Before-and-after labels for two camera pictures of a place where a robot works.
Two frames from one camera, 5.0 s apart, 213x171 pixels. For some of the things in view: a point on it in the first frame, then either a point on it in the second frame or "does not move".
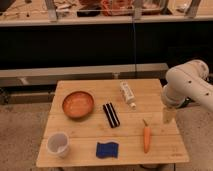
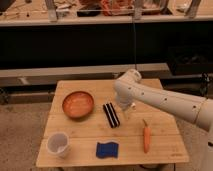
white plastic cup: x=58 y=143 does not move
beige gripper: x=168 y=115 to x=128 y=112
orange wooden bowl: x=78 y=104 does not move
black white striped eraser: x=112 y=116 does not move
